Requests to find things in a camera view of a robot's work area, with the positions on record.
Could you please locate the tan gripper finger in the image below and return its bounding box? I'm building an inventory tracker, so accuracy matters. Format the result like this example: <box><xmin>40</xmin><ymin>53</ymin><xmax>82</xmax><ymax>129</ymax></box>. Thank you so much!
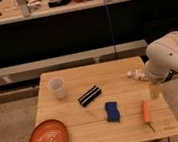
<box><xmin>149</xmin><ymin>83</ymin><xmax>163</xmax><ymax>100</ymax></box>

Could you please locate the orange pepper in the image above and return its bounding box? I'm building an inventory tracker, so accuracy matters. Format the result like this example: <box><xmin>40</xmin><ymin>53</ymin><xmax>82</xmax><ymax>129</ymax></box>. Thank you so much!
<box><xmin>141</xmin><ymin>100</ymin><xmax>156</xmax><ymax>132</ymax></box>

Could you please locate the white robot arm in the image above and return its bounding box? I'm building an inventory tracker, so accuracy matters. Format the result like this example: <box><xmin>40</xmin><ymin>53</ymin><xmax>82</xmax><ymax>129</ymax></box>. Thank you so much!
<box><xmin>144</xmin><ymin>31</ymin><xmax>178</xmax><ymax>100</ymax></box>

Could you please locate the white ceramic cup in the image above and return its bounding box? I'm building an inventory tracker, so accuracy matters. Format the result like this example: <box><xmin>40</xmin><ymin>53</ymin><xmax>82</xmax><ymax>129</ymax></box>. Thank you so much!
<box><xmin>47</xmin><ymin>77</ymin><xmax>67</xmax><ymax>99</ymax></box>

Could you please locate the small white object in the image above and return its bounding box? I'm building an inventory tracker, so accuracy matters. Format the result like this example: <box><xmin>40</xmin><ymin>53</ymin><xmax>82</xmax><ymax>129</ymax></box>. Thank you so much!
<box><xmin>127</xmin><ymin>69</ymin><xmax>146</xmax><ymax>81</ymax></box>

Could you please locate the blue sponge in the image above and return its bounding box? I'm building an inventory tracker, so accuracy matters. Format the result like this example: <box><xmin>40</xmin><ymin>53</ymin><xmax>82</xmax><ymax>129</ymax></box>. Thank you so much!
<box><xmin>104</xmin><ymin>101</ymin><xmax>120</xmax><ymax>122</ymax></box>

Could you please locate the wooden table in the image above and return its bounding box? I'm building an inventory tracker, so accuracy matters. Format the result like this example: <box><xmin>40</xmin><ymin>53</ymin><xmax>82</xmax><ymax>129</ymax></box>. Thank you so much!
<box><xmin>35</xmin><ymin>57</ymin><xmax>178</xmax><ymax>142</ymax></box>

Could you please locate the black white striped block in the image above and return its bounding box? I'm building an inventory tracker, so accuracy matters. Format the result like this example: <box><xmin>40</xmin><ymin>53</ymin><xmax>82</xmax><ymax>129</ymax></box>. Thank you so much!
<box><xmin>78</xmin><ymin>86</ymin><xmax>102</xmax><ymax>107</ymax></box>

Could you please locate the orange plate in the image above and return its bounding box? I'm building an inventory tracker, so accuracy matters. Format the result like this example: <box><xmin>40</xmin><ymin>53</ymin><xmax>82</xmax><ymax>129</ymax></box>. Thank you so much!
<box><xmin>29</xmin><ymin>119</ymin><xmax>69</xmax><ymax>142</ymax></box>

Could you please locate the blue vertical cable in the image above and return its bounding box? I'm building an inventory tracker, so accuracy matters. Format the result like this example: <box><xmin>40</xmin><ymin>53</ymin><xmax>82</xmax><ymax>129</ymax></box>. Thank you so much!
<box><xmin>103</xmin><ymin>0</ymin><xmax>119</xmax><ymax>62</ymax></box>

